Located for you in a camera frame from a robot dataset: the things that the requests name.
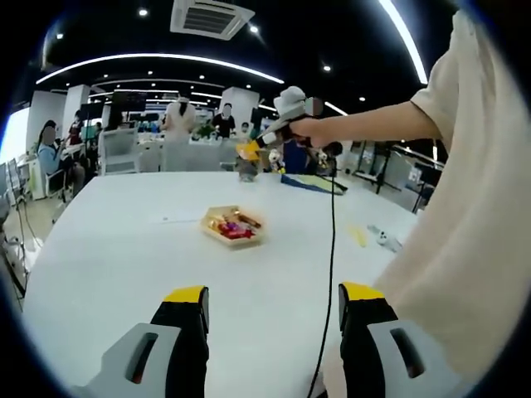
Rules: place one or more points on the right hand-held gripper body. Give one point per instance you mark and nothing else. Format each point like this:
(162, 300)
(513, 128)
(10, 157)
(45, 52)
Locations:
(290, 101)

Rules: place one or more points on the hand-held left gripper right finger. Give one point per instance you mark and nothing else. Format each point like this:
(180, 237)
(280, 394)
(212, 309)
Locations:
(367, 327)

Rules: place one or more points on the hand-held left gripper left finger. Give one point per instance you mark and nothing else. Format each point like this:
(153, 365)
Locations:
(182, 331)

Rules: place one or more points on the pile of food packets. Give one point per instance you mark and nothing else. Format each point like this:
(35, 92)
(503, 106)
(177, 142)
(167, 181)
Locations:
(232, 228)

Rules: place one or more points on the wooden hexagonal container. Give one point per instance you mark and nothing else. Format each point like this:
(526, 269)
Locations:
(249, 244)

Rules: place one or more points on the person's right hand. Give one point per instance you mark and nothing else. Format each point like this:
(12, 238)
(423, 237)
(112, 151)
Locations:
(311, 132)

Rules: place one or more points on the small grey pouch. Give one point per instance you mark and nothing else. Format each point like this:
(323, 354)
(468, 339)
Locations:
(247, 172)

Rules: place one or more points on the green potted plant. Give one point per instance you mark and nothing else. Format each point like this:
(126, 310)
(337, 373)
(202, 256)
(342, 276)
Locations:
(205, 132)

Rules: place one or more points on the blue yellow mat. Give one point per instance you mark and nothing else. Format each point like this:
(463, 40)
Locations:
(315, 184)

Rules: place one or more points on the small white device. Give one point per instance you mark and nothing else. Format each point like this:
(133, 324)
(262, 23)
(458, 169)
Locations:
(383, 237)

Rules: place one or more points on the ceiling air conditioner vent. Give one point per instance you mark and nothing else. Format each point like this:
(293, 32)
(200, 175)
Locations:
(211, 18)

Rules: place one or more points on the white mesh office chair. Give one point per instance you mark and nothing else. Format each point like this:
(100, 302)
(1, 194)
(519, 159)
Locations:
(120, 149)

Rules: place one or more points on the curved ceiling light strip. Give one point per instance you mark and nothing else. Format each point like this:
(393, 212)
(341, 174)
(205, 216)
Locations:
(157, 55)

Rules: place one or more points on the straight ceiling light strip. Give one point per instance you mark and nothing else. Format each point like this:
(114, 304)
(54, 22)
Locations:
(405, 35)

